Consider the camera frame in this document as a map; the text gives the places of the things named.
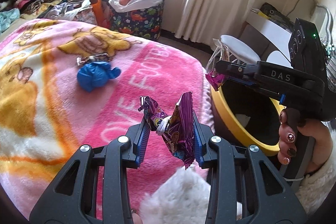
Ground purple snack wrapper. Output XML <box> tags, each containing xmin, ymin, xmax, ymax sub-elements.
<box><xmin>138</xmin><ymin>92</ymin><xmax>195</xmax><ymax>169</ymax></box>
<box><xmin>205</xmin><ymin>69</ymin><xmax>228</xmax><ymax>92</ymax></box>

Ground yellow rimmed black trash bin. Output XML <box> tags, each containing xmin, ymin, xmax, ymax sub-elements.
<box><xmin>210</xmin><ymin>80</ymin><xmax>284</xmax><ymax>156</ymax></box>

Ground right hand painted nails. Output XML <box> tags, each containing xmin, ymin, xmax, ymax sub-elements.
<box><xmin>277</xmin><ymin>109</ymin><xmax>333</xmax><ymax>174</ymax></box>

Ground white desk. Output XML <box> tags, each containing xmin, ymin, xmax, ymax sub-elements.
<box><xmin>240</xmin><ymin>11</ymin><xmax>291</xmax><ymax>68</ymax></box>

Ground blue crumpled plastic bag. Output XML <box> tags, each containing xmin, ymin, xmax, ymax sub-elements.
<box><xmin>77</xmin><ymin>61</ymin><xmax>121</xmax><ymax>92</ymax></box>

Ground small silver candy wrapper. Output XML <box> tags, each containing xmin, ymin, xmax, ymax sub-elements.
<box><xmin>76</xmin><ymin>53</ymin><xmax>111</xmax><ymax>66</ymax></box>

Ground pink cartoon bear blanket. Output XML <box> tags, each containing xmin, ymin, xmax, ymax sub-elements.
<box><xmin>1</xmin><ymin>20</ymin><xmax>214</xmax><ymax>217</ymax></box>

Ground dinosaur print laundry basket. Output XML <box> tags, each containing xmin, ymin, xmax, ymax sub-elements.
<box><xmin>110</xmin><ymin>0</ymin><xmax>165</xmax><ymax>41</ymax></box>

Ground floral pink fabric bag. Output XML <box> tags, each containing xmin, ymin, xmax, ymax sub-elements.
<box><xmin>72</xmin><ymin>6</ymin><xmax>97</xmax><ymax>25</ymax></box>

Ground orange bag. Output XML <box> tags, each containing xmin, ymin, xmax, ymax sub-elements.
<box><xmin>90</xmin><ymin>0</ymin><xmax>106</xmax><ymax>27</ymax></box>

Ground white wire frame stool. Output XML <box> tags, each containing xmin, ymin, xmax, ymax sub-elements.
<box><xmin>205</xmin><ymin>35</ymin><xmax>261</xmax><ymax>72</ymax></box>

